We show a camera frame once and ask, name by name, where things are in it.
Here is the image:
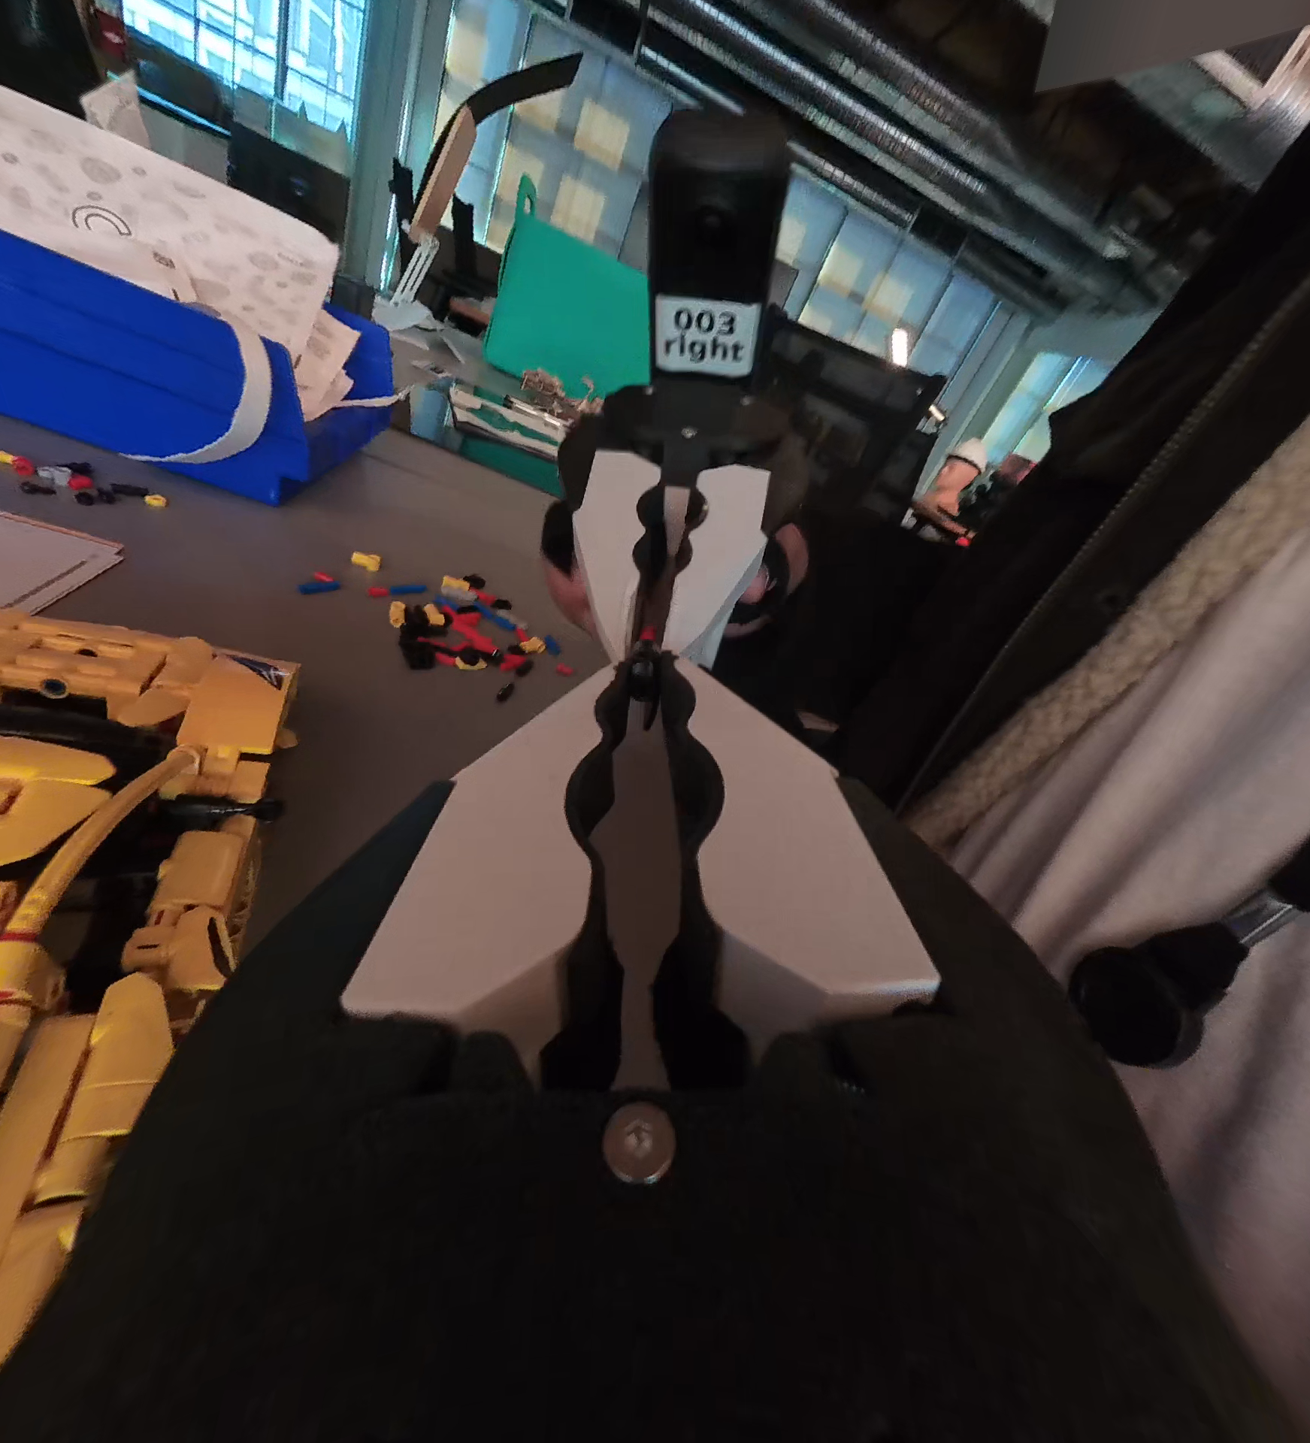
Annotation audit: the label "white tape strip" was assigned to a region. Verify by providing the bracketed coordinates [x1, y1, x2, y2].
[119, 301, 398, 466]

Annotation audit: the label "printed paper sheets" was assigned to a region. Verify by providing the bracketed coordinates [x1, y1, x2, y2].
[291, 306, 365, 416]

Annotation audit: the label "wooden board document stand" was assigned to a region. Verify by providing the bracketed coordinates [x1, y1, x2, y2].
[388, 49, 588, 342]

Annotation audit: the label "silver ventilation duct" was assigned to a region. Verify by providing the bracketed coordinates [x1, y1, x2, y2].
[643, 0, 1197, 311]

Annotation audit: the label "dark green cutting mat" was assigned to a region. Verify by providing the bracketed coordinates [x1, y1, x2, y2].
[445, 380, 590, 499]

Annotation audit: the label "scattered small brick pins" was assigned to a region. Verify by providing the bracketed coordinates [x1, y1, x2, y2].
[0, 442, 579, 703]

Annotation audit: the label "instruction booklet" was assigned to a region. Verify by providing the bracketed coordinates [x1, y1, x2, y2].
[0, 492, 126, 617]

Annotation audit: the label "blue storage bin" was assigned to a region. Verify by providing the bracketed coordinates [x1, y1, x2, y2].
[0, 202, 397, 505]

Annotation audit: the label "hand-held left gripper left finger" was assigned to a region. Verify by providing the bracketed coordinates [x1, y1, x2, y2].
[339, 665, 631, 1092]

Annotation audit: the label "person's right forearm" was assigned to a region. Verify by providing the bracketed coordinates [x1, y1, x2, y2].
[711, 496, 1021, 791]

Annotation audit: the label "person's right hand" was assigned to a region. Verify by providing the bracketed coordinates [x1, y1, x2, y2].
[542, 529, 807, 644]

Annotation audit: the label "yellow brick toy car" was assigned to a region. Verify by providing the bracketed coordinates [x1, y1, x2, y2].
[0, 606, 302, 1354]

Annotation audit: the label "person's torso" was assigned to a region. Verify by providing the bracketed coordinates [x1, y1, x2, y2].
[834, 45, 1310, 1443]

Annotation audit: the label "black mesh chair back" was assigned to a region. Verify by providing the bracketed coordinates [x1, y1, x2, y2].
[769, 318, 946, 514]

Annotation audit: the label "patterned white paper bag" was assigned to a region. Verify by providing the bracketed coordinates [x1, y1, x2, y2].
[0, 58, 342, 342]

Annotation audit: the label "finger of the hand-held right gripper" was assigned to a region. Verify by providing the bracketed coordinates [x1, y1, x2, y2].
[573, 451, 661, 668]
[655, 461, 775, 668]

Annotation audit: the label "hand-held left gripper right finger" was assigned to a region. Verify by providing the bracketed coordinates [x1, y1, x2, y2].
[655, 662, 941, 1092]

